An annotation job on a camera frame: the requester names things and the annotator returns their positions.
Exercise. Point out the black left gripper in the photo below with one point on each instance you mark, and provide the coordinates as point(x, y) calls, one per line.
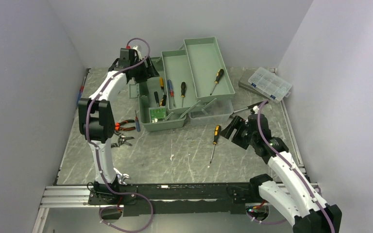
point(149, 72)

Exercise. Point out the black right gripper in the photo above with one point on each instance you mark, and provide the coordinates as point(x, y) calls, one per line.
point(239, 123)

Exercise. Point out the short yellow screwdriver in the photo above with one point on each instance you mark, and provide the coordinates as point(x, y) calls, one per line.
point(161, 81)

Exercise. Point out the blue red long screwdriver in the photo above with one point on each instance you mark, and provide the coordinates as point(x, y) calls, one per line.
point(171, 90)

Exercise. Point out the green toolbox base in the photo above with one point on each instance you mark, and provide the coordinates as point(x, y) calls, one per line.
point(147, 102)

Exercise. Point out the yellow black handle hammer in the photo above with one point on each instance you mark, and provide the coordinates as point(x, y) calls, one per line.
point(160, 101)

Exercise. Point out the yellow black medium screwdriver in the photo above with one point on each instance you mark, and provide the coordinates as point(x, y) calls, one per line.
point(183, 92)

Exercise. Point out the green label screwdriver bit box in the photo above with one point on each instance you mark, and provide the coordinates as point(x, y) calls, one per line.
point(157, 114)

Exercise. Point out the yellow black stubby screwdriver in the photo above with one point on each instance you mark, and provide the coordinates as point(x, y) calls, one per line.
point(219, 75)

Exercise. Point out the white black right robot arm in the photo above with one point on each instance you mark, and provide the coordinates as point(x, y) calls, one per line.
point(301, 205)

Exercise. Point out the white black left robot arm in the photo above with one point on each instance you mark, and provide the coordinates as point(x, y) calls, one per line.
point(96, 120)

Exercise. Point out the green toolbox latch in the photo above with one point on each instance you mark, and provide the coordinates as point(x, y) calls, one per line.
point(133, 91)

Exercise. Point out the long yellow black screwdriver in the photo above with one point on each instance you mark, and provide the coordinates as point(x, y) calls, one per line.
point(215, 141)

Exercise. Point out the green middle toolbox tray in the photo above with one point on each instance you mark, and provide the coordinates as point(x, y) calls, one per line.
point(177, 68)

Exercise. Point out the green toolbox tray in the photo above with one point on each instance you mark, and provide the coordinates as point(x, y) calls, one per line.
point(177, 68)
point(206, 60)

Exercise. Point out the blue red small screwdriver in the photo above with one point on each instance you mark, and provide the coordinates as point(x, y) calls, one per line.
point(138, 129)

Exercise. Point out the green top toolbox tray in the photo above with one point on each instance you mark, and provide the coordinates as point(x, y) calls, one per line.
point(206, 60)

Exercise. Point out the clear compartment organizer box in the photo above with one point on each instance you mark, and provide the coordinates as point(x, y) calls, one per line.
point(269, 84)

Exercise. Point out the grey flat case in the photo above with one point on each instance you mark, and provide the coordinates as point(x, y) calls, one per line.
point(243, 81)

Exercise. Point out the orange black needle-nose pliers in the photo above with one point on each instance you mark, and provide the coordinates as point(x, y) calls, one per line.
point(121, 126)

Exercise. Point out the black yellow pliers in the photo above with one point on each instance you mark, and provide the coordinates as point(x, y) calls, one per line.
point(122, 140)

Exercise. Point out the large silver open-end wrench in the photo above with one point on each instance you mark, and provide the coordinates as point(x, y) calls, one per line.
point(122, 177)

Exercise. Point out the red blue tool at wall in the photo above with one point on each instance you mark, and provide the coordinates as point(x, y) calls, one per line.
point(87, 70)

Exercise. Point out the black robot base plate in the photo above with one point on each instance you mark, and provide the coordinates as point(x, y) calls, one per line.
point(145, 206)

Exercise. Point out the aluminium frame rail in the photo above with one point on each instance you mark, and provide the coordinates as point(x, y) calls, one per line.
point(84, 196)

